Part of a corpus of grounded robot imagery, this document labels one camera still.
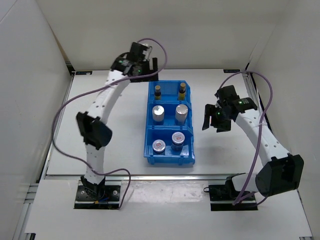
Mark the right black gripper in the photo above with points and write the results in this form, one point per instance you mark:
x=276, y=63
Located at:
x=210, y=110

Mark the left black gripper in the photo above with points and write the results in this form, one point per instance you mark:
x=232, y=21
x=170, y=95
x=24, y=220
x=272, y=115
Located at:
x=151, y=77

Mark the yellow cork-top bottle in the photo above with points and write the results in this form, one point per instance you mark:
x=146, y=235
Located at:
x=157, y=92
x=182, y=91

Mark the tall silver-lid shaker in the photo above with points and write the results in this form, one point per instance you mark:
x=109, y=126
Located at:
x=181, y=113
x=158, y=114

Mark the short spice jar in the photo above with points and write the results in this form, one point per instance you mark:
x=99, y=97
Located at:
x=158, y=147
x=178, y=139

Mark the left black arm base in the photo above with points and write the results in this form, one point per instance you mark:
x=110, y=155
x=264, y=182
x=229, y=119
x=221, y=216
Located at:
x=108, y=199

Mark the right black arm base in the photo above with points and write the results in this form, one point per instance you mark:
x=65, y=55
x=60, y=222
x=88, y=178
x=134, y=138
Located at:
x=222, y=196

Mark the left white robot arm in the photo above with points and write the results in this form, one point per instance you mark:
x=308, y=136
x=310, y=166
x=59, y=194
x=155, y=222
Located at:
x=92, y=124

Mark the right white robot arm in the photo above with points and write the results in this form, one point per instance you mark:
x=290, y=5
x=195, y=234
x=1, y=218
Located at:
x=281, y=171

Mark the right blue corner label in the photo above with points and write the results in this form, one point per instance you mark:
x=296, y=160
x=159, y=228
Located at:
x=231, y=71

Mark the blue corner label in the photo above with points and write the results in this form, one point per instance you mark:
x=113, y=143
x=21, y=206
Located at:
x=231, y=71
x=83, y=73

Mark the blue three-compartment plastic bin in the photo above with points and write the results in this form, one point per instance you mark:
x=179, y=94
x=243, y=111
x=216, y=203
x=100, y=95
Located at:
x=169, y=100

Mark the left blue corner label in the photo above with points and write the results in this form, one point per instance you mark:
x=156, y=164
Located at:
x=83, y=73

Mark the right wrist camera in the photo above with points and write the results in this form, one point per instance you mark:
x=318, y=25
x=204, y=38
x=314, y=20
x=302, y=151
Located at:
x=226, y=94

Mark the front aluminium rail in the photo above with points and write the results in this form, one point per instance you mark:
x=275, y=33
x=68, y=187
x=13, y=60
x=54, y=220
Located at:
x=135, y=177

